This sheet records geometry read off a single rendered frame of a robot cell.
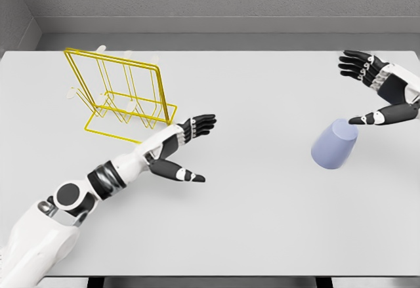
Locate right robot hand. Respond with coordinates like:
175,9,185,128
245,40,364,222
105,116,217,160
337,50,420,127

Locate yellow wire cup holder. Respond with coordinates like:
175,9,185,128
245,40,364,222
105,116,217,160
63,44,179,145

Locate lavender blue cup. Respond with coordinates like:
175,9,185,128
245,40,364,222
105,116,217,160
310,117,360,171

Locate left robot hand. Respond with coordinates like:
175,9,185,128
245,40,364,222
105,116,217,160
138,113,217,184

